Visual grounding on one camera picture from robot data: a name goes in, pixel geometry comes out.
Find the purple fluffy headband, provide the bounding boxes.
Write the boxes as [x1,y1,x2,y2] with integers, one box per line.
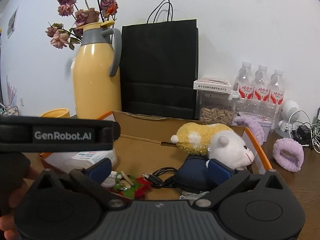
[272,138,305,173]
[233,116,266,146]

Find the flat white box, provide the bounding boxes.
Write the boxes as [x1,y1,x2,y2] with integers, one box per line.
[193,76,232,92]

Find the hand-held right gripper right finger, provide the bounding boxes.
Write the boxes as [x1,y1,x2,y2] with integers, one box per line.
[195,159,290,209]

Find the clear cotton swab box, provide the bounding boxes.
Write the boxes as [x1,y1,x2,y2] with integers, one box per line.
[70,149,118,171]

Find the black paper bag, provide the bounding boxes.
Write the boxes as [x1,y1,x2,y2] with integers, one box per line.
[119,0,199,121]

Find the clear sunflower seed container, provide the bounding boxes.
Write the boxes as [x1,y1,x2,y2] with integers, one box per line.
[196,89,240,126]

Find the red cardboard box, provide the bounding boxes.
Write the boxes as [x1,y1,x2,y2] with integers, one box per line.
[38,110,273,201]

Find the wall picture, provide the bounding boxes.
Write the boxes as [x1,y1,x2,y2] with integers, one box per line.
[7,6,20,39]

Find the small tin box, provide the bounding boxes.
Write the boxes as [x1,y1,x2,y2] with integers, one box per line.
[237,111,272,141]

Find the dark blue pouch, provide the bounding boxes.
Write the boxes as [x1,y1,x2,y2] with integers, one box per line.
[174,154,218,193]

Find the black cable bundle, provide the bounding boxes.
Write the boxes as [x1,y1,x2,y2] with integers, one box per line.
[142,167,181,190]

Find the yellow thermos jug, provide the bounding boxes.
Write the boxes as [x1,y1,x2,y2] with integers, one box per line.
[72,21,123,119]

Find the white robot-shaped gadget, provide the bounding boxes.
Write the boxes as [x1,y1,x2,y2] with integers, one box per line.
[276,100,301,138]

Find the yellow white plush hamster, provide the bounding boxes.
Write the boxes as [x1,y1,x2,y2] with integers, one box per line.
[170,122,256,171]

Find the person's left hand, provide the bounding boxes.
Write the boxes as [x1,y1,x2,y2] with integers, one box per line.
[0,152,39,240]

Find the red artificial rose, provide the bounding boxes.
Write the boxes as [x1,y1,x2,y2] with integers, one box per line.
[109,171,153,201]

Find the purple wall sticker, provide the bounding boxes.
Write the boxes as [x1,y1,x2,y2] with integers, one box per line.
[6,75,18,104]

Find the tangle of charger cables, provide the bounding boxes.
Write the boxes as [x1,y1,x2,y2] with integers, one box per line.
[291,110,320,153]

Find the yellow mug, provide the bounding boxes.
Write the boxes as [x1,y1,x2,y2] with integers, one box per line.
[40,108,71,119]

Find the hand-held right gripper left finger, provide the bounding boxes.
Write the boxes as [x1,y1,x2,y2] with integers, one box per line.
[29,158,127,209]

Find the dried rose bouquet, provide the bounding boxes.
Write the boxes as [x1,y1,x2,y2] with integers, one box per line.
[45,0,119,51]

